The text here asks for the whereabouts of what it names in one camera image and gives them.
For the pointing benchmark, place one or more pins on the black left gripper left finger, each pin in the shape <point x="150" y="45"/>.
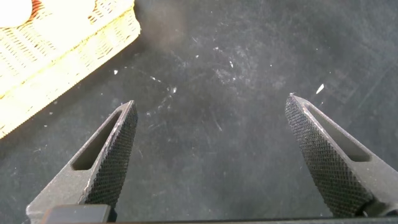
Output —
<point x="102" y="174"/>

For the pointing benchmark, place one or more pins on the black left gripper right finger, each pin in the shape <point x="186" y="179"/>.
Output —
<point x="335" y="174"/>

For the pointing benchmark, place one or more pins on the small beige cup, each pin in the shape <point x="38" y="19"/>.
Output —
<point x="12" y="11"/>

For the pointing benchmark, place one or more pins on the black table cloth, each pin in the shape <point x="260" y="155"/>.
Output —
<point x="217" y="93"/>

